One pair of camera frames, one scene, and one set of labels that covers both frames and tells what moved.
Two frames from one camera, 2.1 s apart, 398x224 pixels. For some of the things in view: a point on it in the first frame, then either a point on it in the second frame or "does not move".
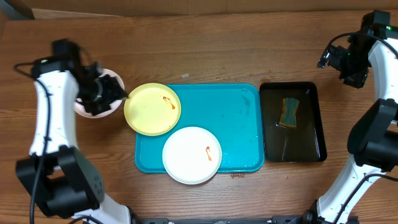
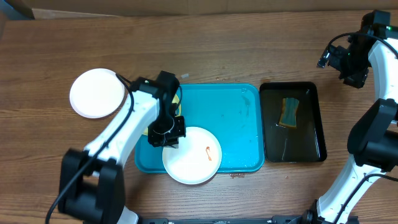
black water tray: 305,143 does not move
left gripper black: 114,93 to 156,140
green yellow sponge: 288,117 does not move
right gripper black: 358,80 does not move
